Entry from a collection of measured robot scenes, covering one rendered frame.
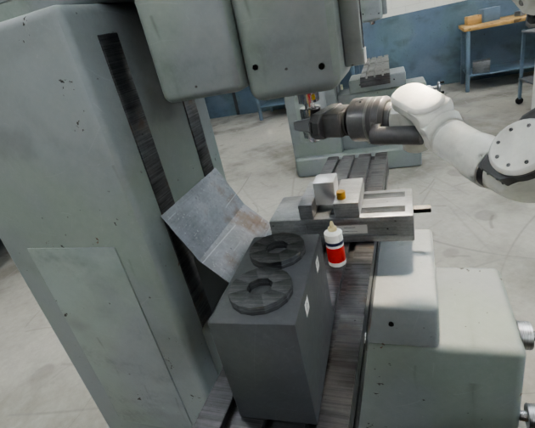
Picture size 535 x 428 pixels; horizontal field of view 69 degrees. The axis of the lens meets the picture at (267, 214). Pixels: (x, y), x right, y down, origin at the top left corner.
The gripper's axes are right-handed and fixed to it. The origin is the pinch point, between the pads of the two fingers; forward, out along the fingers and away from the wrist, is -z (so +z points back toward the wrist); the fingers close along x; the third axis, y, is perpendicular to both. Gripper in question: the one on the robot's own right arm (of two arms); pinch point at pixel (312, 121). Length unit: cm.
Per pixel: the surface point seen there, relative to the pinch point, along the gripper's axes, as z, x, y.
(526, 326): 42, -15, 57
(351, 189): 4.2, -5.8, 19.2
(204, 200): -32.8, 11.0, 18.1
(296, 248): 16.6, 33.6, 10.4
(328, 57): 10.4, 6.6, -13.7
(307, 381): 25, 46, 22
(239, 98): -507, -499, 86
